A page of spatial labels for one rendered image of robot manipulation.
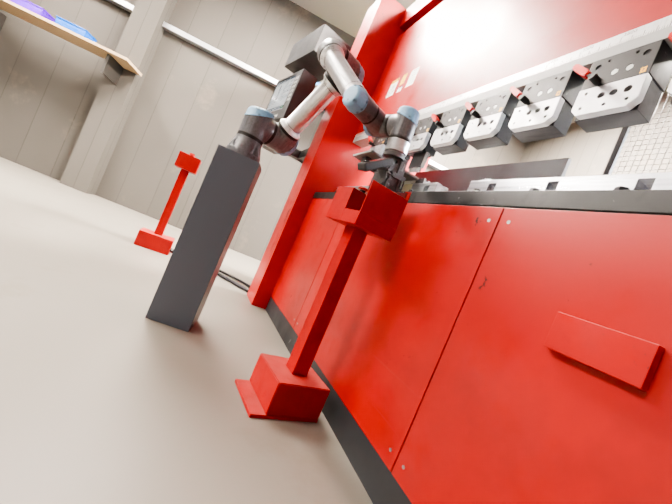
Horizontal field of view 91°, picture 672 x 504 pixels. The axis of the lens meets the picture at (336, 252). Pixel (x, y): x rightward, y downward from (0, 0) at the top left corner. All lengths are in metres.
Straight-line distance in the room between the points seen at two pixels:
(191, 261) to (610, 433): 1.36
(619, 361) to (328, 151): 2.00
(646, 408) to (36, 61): 6.02
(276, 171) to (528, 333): 4.38
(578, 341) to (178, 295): 1.34
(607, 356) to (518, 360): 0.16
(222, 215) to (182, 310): 0.43
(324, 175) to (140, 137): 3.36
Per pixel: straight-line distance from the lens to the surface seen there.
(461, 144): 1.48
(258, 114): 1.55
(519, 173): 1.93
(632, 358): 0.69
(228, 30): 5.49
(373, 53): 2.65
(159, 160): 5.11
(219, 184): 1.47
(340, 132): 2.41
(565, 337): 0.73
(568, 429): 0.73
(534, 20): 1.57
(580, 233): 0.81
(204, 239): 1.48
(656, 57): 1.14
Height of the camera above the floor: 0.56
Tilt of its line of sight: level
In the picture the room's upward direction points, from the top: 23 degrees clockwise
